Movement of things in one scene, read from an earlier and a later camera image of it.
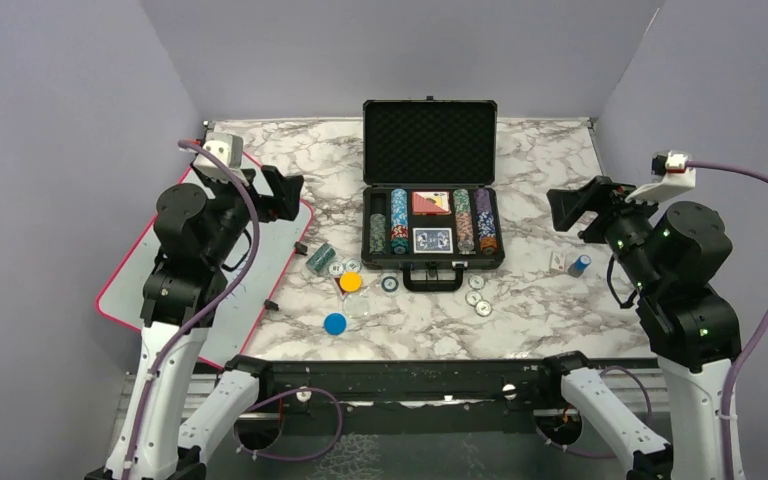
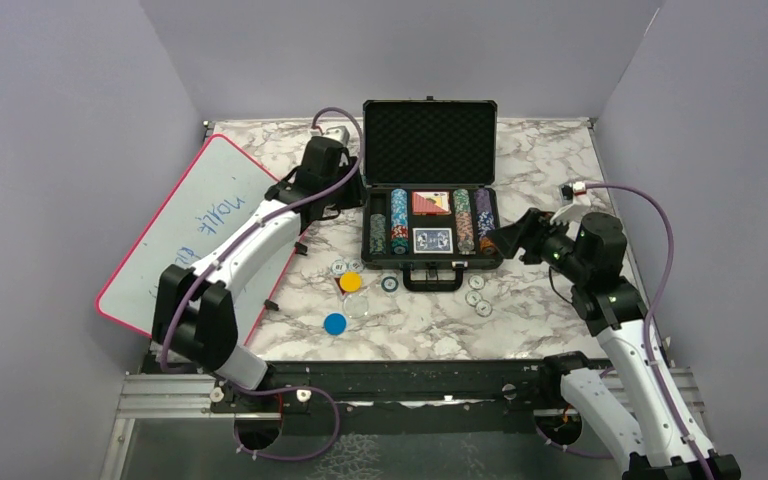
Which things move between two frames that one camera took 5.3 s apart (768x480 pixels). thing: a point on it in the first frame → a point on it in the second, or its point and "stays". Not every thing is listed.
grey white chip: (473, 297) stays
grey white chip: (483, 308) stays
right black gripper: (603, 194) → (527, 232)
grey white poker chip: (476, 282) stays
